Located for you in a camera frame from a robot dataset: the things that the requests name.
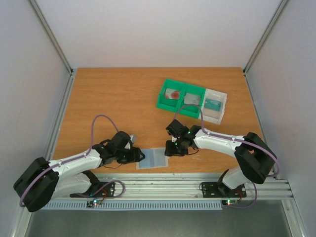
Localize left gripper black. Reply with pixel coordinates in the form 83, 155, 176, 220
115, 147, 146, 164

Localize white card holder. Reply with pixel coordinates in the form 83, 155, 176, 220
136, 148, 168, 170

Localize white red floral card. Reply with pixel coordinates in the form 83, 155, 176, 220
184, 93, 201, 105

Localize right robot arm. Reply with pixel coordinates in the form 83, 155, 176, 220
165, 119, 277, 197

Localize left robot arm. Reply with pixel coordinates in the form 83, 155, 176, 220
13, 131, 145, 212

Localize green bin middle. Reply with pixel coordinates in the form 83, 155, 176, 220
179, 83, 206, 119

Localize green bin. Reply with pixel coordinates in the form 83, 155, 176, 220
179, 83, 206, 119
157, 79, 185, 112

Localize green bin left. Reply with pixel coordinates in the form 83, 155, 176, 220
157, 79, 185, 112

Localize white bin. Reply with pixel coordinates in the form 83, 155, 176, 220
198, 89, 227, 125

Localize left circuit board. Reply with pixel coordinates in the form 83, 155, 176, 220
86, 200, 102, 208

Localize circuit board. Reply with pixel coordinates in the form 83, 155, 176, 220
86, 200, 102, 208
222, 199, 241, 206

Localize right circuit board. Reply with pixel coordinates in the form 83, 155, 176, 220
222, 199, 241, 206

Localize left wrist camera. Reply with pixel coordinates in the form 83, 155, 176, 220
125, 134, 136, 150

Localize aluminium front rail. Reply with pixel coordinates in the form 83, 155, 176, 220
24, 172, 294, 200

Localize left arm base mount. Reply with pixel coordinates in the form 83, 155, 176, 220
70, 182, 116, 198

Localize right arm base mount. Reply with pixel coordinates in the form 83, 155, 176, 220
199, 182, 247, 198

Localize grey slotted cable duct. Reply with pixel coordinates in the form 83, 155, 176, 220
43, 200, 222, 211

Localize left aluminium frame post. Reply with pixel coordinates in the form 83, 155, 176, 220
27, 0, 73, 75

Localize aluminium frame post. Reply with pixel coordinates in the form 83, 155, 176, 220
27, 0, 73, 75
242, 0, 290, 77

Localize right aluminium frame post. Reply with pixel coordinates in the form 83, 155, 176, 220
242, 0, 290, 77

